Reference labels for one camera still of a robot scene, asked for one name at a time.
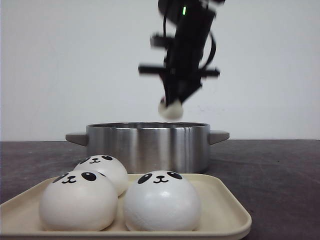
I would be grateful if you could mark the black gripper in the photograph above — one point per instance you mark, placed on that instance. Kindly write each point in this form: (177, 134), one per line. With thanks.
(190, 47)

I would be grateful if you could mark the panda bun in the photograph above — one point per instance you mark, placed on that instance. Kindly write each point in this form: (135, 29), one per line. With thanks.
(173, 111)
(109, 166)
(162, 200)
(79, 200)

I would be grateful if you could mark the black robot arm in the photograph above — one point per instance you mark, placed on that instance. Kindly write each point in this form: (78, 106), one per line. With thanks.
(188, 52)

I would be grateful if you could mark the stainless steel pot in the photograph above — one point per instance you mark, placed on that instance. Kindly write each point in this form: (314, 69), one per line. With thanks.
(182, 147)

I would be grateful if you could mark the cream plastic tray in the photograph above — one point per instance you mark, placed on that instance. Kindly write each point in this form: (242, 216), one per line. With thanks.
(222, 218)

